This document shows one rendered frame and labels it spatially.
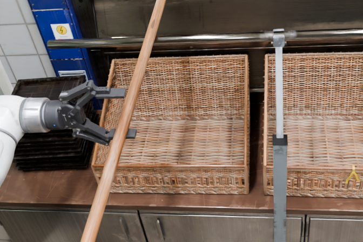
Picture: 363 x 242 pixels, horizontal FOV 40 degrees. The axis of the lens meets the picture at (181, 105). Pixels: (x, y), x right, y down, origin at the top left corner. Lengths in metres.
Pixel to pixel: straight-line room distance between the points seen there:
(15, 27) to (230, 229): 1.17
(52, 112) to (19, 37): 0.94
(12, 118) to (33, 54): 0.93
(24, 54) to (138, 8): 0.56
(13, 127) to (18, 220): 0.88
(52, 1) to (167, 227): 0.96
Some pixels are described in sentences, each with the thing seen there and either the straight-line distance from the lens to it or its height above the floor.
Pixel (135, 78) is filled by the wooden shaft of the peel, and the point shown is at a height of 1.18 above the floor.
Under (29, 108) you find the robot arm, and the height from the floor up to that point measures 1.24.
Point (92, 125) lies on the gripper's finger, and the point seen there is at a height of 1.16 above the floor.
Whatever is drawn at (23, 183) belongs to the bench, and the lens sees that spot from 2.05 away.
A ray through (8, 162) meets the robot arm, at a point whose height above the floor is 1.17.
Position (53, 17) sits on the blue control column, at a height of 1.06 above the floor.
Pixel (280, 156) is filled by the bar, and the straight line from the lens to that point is 1.47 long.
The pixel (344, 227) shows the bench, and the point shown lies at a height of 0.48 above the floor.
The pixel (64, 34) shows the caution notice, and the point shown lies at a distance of 2.03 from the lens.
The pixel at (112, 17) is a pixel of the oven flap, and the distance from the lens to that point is 1.96.
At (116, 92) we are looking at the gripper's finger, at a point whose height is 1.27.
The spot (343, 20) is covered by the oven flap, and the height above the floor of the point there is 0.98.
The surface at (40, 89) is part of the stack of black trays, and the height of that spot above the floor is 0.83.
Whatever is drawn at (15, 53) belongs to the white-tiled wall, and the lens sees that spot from 2.22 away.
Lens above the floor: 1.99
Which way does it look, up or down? 41 degrees down
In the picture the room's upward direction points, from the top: 10 degrees counter-clockwise
